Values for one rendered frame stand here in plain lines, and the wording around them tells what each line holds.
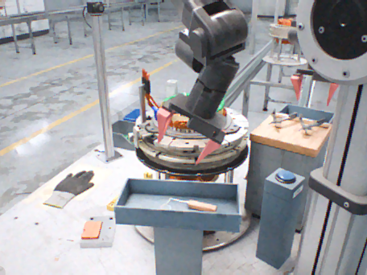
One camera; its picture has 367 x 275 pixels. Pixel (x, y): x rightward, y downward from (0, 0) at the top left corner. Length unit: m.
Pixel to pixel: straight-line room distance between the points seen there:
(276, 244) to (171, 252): 0.30
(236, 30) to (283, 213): 0.49
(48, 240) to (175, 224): 0.51
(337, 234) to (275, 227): 0.31
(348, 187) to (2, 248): 0.92
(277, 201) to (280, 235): 0.09
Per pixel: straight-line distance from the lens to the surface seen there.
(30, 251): 1.08
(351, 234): 0.60
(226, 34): 0.52
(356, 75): 0.45
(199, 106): 0.59
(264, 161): 1.01
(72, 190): 1.26
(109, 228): 1.06
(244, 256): 0.99
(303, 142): 0.97
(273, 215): 0.88
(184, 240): 0.73
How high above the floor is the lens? 1.47
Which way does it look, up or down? 26 degrees down
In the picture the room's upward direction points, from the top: straight up
